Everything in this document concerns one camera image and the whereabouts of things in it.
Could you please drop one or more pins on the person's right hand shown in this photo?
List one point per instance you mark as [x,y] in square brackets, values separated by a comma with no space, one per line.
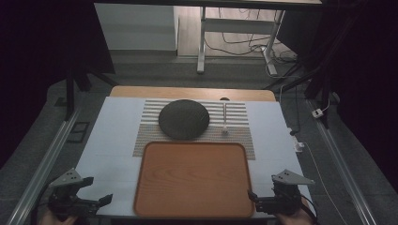
[297,218]

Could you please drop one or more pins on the black rectangular floor frame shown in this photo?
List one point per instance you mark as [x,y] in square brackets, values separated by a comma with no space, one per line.
[78,132]

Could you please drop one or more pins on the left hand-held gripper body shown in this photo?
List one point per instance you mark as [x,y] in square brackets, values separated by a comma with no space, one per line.
[66,194]

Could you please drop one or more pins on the person's left hand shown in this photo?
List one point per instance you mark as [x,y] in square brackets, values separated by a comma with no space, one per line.
[53,219]

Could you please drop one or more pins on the white spoon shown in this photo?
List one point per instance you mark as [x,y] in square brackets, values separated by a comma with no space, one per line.
[224,120]

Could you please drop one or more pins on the white table cover sheet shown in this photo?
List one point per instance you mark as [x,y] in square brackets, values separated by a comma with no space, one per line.
[112,140]

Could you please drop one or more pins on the brown wooden tray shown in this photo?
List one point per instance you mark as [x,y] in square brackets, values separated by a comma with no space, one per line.
[194,179]

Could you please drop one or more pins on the black tripod stand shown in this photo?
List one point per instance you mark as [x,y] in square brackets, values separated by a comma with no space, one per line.
[322,78]
[70,87]

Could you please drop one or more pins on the aluminium rail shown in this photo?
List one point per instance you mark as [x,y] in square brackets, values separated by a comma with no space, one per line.
[43,165]
[341,168]

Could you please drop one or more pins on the light wooden table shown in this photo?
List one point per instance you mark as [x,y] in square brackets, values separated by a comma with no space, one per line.
[187,93]

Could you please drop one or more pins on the white power adapter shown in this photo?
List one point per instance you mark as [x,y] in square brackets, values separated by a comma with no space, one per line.
[317,113]

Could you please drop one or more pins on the white cabinet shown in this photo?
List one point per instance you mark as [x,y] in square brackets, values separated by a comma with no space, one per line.
[134,28]

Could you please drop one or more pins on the dark round plate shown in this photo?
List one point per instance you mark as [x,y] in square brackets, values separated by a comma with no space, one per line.
[183,119]

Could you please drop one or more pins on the striped woven placemat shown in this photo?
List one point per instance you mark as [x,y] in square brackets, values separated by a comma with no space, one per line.
[233,142]

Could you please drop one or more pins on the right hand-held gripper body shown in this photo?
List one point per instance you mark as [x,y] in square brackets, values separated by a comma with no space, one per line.
[284,196]

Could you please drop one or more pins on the white desk frame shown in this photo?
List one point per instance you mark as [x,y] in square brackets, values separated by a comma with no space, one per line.
[202,40]

